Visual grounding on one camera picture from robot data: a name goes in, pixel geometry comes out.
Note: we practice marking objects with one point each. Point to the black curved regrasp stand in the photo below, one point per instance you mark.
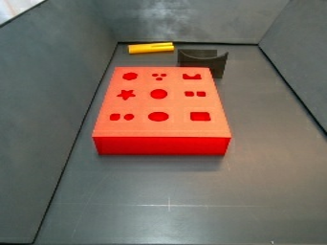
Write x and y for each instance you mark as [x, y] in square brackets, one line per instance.
[203, 58]

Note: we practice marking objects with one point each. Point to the yellow square-circle peg object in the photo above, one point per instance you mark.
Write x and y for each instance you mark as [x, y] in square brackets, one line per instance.
[151, 48]

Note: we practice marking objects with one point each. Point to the red shape-sorter fixture block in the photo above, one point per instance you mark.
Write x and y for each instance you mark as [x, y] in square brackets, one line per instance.
[162, 110]

